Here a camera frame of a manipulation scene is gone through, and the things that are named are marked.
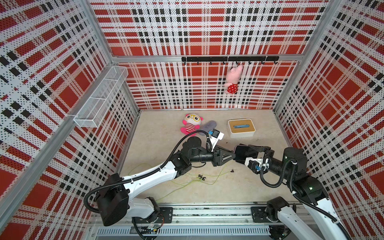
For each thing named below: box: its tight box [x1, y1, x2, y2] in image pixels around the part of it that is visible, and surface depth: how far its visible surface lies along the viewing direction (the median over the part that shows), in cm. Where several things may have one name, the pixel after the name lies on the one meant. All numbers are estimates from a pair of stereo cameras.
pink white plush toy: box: [180, 113, 204, 137], surface depth 107 cm
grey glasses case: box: [199, 120, 217, 136], surface depth 110 cm
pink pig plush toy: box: [224, 64, 244, 94], surface depth 95 cm
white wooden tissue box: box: [227, 118, 256, 139], surface depth 106 cm
